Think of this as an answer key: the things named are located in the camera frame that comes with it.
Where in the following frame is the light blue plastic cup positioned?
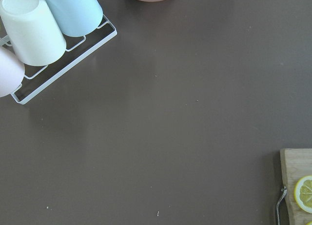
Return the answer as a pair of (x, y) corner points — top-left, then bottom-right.
(45, 0), (103, 37)

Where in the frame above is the white plastic cup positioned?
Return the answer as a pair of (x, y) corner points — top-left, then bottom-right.
(0, 0), (66, 66)

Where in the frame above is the pink plastic cup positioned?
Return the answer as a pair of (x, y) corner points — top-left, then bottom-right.
(0, 46), (25, 97)

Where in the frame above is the wooden cutting board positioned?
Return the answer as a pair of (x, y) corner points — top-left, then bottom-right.
(280, 148), (312, 225)

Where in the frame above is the lemon slice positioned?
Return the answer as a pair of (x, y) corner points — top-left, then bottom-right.
(294, 175), (312, 213)

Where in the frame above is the white wire cup rack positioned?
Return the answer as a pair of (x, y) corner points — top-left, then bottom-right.
(10, 15), (117, 104)

